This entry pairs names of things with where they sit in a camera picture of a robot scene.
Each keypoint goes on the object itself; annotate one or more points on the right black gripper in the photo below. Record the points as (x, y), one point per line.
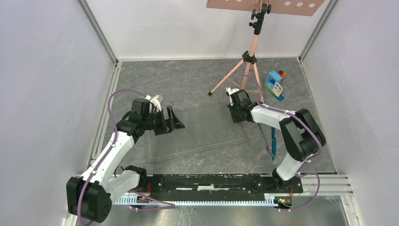
(235, 119)

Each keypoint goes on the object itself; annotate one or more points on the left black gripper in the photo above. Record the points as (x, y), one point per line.
(168, 125)

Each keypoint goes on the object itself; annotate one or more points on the grey cloth napkin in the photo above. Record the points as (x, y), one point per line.
(206, 128)

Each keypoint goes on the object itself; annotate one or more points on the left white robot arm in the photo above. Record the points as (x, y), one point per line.
(91, 195)

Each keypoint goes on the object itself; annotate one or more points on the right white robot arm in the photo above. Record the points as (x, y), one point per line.
(302, 136)

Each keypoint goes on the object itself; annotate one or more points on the colourful toy block house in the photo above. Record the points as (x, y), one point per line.
(273, 83)

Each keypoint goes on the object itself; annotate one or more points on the purple plastic utensil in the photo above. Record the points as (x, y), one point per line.
(269, 151)

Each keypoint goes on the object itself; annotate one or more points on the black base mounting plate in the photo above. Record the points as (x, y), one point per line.
(215, 187)

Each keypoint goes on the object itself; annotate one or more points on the pink music stand tripod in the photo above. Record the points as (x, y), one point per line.
(259, 9)

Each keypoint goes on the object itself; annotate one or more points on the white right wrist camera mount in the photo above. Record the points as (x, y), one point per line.
(229, 92)

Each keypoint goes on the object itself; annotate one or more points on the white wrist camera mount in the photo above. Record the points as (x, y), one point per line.
(229, 92)
(156, 102)

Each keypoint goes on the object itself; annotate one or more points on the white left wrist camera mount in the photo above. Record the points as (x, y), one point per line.
(156, 102)

